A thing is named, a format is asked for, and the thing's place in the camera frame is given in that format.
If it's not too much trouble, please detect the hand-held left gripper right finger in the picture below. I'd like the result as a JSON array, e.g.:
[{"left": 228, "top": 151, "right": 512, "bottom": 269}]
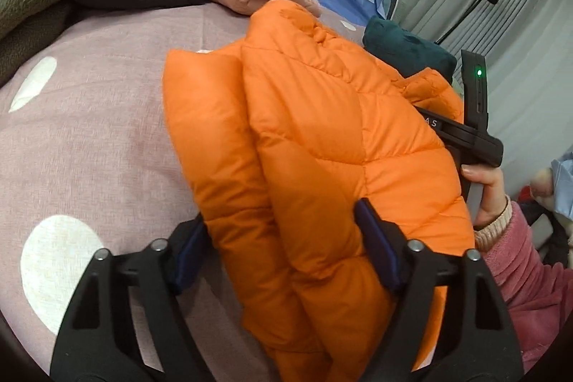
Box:
[{"left": 353, "top": 198, "right": 524, "bottom": 382}]

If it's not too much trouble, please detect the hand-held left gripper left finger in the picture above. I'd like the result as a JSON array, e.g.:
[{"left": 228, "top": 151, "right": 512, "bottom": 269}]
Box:
[{"left": 49, "top": 214, "right": 211, "bottom": 382}]

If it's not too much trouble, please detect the orange puffer jacket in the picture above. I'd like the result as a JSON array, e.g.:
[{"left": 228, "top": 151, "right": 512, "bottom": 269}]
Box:
[{"left": 162, "top": 0, "right": 476, "bottom": 382}]

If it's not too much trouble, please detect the person's right forearm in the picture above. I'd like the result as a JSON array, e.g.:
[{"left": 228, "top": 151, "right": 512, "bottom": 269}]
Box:
[{"left": 473, "top": 198, "right": 573, "bottom": 365}]

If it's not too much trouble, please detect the person's right hand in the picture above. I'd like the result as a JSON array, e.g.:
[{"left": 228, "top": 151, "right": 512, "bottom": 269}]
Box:
[{"left": 461, "top": 165, "right": 510, "bottom": 231}]

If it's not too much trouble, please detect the light blue cloth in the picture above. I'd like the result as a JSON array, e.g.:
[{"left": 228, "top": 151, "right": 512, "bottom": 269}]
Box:
[{"left": 550, "top": 158, "right": 573, "bottom": 226}]

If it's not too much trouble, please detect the dark teal pillow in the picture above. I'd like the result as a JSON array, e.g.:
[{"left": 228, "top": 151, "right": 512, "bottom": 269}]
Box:
[{"left": 362, "top": 16, "right": 458, "bottom": 81}]

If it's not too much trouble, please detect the grey pleated curtain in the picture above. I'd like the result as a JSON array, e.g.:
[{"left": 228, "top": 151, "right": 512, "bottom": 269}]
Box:
[{"left": 398, "top": 0, "right": 573, "bottom": 204}]

